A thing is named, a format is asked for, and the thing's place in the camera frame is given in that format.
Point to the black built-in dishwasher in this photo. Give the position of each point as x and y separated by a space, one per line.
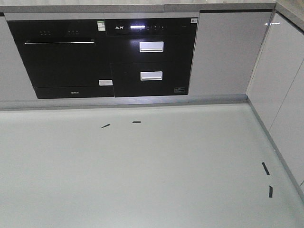
64 58

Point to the silver upper drawer handle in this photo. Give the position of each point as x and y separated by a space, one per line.
148 47

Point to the black drawer disinfection cabinet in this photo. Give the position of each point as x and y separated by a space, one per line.
125 35

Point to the grey cabinet door panel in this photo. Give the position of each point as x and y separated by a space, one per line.
226 48

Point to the black tape strip right lower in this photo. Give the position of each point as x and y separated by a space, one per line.
270 191

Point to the green energy label sticker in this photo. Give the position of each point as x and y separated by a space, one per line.
101 25

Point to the black tape strip right upper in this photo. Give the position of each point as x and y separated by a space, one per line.
266 169

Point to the silver drawer handle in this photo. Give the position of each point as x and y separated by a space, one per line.
148 47
151 75

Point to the grey side cabinet panel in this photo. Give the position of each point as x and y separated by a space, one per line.
276 93

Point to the silver lower drawer handle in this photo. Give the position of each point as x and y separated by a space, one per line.
151 75

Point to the white QR code sticker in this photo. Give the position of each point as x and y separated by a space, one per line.
194 20

